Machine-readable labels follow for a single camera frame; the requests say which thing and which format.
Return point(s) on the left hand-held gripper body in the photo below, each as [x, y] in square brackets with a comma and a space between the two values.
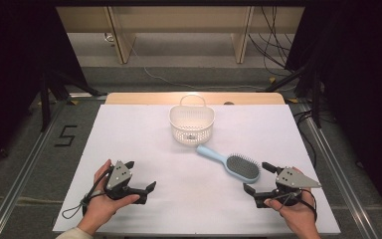
[118, 174]

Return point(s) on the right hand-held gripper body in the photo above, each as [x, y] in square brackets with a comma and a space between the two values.
[293, 179]

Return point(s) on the light blue hairbrush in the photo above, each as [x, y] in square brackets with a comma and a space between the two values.
[242, 166]

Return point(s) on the white plastic basket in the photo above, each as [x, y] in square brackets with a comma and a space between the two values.
[191, 124]

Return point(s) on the person's left hand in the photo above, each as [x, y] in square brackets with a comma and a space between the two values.
[101, 207]

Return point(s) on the person's right hand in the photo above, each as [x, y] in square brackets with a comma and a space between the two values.
[300, 217]

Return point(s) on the white table cover sheet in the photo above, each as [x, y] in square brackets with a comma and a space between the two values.
[146, 132]

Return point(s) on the yellow floor tape piece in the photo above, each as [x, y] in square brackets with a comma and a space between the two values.
[292, 100]
[74, 102]
[272, 80]

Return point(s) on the black metal stand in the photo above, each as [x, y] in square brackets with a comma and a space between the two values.
[316, 99]
[44, 99]

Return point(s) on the dark curtain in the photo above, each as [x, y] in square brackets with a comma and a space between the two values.
[13, 66]
[361, 83]

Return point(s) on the beige wooden desk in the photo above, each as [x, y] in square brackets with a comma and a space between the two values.
[179, 20]

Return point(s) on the long aluminium floor rail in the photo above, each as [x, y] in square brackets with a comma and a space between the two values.
[341, 179]
[20, 182]

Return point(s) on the short aluminium floor rail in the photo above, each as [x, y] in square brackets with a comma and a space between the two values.
[86, 95]

